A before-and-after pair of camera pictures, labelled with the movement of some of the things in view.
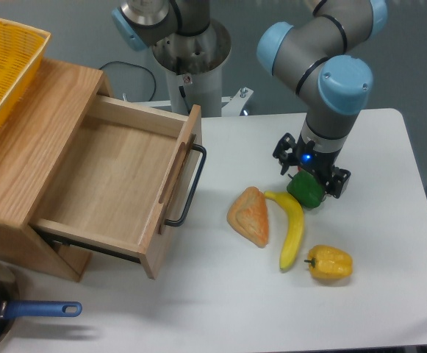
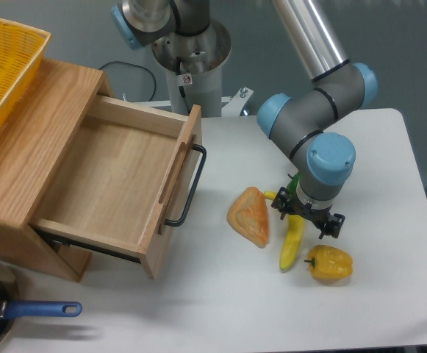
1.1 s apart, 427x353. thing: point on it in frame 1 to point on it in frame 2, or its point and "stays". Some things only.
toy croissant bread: (248, 216) stays
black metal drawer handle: (179, 221) stays
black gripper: (317, 161) to (284, 201)
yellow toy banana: (296, 217) stays
